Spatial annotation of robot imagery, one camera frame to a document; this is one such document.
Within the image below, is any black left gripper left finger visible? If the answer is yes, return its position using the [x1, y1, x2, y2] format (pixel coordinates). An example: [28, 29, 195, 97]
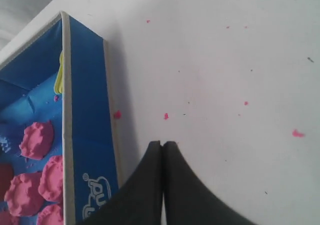
[77, 141, 163, 225]

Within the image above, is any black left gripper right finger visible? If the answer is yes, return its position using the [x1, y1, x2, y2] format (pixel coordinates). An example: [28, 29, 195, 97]
[162, 141, 253, 225]

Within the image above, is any pink sand lump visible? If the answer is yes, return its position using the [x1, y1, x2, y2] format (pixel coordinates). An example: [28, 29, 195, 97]
[36, 204, 64, 225]
[4, 172, 45, 217]
[19, 121, 54, 161]
[38, 155, 64, 203]

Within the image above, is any blue cardboard box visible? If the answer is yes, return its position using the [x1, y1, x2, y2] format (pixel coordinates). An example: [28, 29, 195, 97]
[0, 12, 119, 225]

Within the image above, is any yellow plastic mould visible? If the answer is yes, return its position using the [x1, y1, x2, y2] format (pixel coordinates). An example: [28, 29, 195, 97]
[53, 51, 64, 95]

